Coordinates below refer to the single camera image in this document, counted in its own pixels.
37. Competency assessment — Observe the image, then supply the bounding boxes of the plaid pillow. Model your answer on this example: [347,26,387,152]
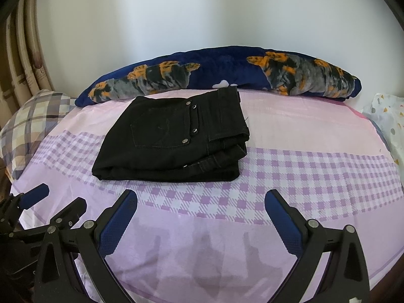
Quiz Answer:
[0,89,77,180]

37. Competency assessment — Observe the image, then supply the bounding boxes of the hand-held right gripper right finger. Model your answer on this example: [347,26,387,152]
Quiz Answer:
[264,189,370,303]

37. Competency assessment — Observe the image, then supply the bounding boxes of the black pants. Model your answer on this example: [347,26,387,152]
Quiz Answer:
[91,86,250,183]

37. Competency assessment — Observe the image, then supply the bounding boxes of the pink purple checked bedsheet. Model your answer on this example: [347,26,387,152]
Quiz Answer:
[8,88,404,303]

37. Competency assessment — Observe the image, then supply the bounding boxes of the navy floral long pillow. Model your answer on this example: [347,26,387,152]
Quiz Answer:
[76,46,362,108]

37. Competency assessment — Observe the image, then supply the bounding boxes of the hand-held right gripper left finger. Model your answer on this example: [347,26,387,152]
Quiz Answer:
[33,189,138,303]

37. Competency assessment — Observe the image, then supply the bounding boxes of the beige striped curtain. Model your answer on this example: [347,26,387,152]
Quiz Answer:
[0,0,56,133]

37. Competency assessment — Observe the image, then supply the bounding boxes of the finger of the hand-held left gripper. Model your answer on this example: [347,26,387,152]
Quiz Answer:
[8,197,88,243]
[0,184,50,228]

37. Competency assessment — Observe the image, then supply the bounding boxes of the white dotted cloth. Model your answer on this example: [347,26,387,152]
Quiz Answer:
[361,92,404,165]

